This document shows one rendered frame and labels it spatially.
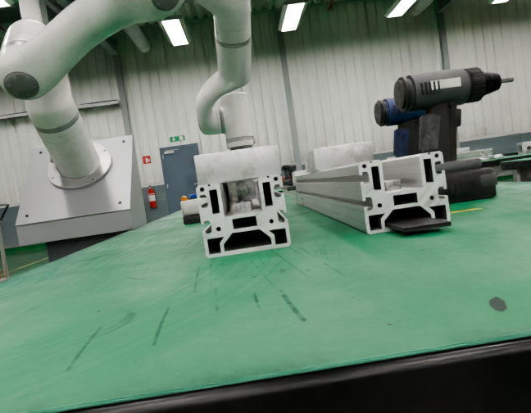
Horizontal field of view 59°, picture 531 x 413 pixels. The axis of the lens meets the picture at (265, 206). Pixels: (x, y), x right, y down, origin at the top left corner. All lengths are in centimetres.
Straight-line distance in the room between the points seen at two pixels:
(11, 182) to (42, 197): 1216
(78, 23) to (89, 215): 50
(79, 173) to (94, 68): 1176
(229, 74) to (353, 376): 111
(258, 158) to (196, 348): 40
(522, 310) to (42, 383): 23
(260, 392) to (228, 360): 3
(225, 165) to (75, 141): 82
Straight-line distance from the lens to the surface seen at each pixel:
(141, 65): 1291
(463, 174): 82
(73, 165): 143
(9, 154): 1367
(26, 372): 28
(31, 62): 120
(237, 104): 137
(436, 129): 83
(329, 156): 88
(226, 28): 120
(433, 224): 52
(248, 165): 61
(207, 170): 62
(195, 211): 119
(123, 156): 150
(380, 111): 104
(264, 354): 23
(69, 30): 120
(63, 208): 142
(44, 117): 134
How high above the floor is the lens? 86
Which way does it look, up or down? 3 degrees down
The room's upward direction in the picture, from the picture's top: 8 degrees counter-clockwise
